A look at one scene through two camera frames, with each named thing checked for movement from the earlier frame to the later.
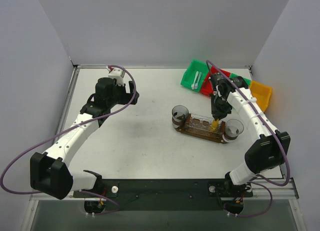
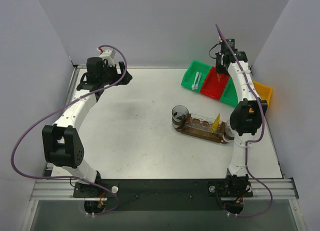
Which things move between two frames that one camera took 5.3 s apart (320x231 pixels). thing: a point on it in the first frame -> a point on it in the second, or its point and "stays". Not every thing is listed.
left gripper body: [128, 95] -> [120, 71]
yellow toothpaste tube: [215, 124] stays
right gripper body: [219, 110] -> [220, 68]
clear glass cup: [233, 128] stays
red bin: [206, 86] stays
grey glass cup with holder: [179, 114] stays
